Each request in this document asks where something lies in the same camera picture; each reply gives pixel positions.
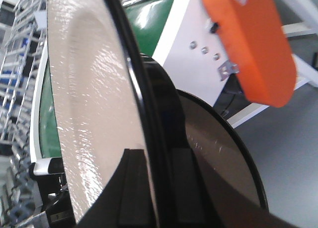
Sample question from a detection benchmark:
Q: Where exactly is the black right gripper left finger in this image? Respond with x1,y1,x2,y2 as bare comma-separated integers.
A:
76,149,156,228

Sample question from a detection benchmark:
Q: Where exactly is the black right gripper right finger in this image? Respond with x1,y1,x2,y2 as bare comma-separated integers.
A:
171,148,318,228

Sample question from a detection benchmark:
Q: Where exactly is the cream plate black rim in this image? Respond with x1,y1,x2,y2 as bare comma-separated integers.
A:
178,90,269,210
46,0,189,225

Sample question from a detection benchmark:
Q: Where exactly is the white outer conveyor rim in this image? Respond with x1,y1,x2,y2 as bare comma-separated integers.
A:
29,41,62,162

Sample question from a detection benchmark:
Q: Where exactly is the white machine cabinet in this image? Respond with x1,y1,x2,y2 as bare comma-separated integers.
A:
151,0,318,129

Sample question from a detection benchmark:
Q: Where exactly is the orange plastic cover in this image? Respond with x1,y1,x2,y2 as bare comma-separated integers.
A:
202,0,297,108

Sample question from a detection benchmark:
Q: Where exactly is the metal roller rack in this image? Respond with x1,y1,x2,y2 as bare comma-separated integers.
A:
0,0,47,228

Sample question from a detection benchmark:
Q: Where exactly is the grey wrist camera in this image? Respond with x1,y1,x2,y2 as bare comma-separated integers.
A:
29,157,65,179

